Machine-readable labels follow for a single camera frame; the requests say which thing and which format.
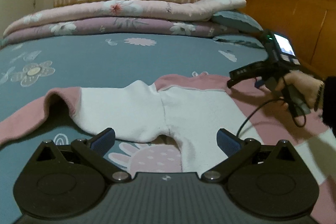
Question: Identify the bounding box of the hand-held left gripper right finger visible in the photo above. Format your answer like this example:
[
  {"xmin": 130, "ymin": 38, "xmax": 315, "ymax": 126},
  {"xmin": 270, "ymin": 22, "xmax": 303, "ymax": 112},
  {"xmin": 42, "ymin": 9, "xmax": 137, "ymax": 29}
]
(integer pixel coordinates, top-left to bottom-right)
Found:
[{"xmin": 201, "ymin": 128, "xmax": 307, "ymax": 183}]

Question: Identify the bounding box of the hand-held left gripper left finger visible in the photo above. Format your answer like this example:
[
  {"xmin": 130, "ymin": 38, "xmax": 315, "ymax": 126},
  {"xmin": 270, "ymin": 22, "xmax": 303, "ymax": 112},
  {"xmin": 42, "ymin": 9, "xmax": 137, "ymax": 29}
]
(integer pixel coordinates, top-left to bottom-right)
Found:
[{"xmin": 29, "ymin": 128, "xmax": 132, "ymax": 183}]

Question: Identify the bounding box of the pink and white knit sweater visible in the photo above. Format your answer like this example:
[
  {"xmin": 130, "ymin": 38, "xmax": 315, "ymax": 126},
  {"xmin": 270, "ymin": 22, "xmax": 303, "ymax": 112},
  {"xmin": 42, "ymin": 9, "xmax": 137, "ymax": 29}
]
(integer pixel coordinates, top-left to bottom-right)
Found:
[{"xmin": 0, "ymin": 74, "xmax": 336, "ymax": 219}]

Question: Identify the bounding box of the person's right forearm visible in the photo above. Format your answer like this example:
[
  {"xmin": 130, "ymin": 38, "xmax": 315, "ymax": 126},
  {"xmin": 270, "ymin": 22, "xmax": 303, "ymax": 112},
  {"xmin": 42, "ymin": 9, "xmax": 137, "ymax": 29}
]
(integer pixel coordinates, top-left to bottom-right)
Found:
[{"xmin": 319, "ymin": 74, "xmax": 336, "ymax": 135}]

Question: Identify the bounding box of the person's right hand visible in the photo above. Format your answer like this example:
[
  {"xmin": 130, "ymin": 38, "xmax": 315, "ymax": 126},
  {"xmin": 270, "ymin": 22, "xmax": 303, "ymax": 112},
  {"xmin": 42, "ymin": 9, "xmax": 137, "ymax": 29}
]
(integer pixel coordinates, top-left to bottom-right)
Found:
[{"xmin": 264, "ymin": 70, "xmax": 324, "ymax": 111}]

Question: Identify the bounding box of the blue-grey pillow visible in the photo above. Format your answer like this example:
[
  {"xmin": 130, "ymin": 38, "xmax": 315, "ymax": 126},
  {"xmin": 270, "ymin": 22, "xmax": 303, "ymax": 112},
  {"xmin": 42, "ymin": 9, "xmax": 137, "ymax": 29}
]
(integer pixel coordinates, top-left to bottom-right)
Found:
[
  {"xmin": 213, "ymin": 34, "xmax": 265, "ymax": 49},
  {"xmin": 211, "ymin": 10, "xmax": 263, "ymax": 33}
]

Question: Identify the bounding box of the wooden bed headboard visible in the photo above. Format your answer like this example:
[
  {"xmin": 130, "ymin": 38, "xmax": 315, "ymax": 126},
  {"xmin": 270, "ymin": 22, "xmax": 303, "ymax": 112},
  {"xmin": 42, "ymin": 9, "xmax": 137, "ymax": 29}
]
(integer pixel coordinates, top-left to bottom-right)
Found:
[{"xmin": 235, "ymin": 0, "xmax": 336, "ymax": 80}]

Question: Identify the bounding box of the blue floral bed sheet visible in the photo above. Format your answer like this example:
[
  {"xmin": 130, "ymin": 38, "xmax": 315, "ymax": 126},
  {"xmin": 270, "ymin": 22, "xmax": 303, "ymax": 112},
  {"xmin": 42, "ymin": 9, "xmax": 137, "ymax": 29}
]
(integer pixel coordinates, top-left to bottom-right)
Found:
[{"xmin": 0, "ymin": 31, "xmax": 323, "ymax": 224}]

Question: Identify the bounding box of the mauve floral quilt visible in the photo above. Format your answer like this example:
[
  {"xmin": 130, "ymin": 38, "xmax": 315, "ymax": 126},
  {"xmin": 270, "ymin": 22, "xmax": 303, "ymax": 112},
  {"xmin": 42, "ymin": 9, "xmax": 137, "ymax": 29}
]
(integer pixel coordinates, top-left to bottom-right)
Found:
[{"xmin": 3, "ymin": 17, "xmax": 237, "ymax": 43}]

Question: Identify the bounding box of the pale pink floral quilt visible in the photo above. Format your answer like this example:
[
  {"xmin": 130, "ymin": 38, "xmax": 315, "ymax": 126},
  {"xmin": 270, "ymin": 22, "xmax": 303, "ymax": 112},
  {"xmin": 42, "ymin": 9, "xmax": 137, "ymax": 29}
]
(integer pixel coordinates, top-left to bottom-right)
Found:
[{"xmin": 3, "ymin": 0, "xmax": 247, "ymax": 37}]

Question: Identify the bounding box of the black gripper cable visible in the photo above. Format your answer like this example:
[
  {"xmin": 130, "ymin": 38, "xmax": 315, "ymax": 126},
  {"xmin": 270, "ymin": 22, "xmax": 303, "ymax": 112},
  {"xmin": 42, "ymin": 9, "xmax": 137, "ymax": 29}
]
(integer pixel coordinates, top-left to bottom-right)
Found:
[{"xmin": 236, "ymin": 99, "xmax": 307, "ymax": 136}]

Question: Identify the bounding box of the gold bracelet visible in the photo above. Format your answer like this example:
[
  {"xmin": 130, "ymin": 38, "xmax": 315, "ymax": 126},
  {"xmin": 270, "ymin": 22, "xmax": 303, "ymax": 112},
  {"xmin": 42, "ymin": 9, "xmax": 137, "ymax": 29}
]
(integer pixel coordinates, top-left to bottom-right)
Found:
[{"xmin": 316, "ymin": 79, "xmax": 325, "ymax": 109}]

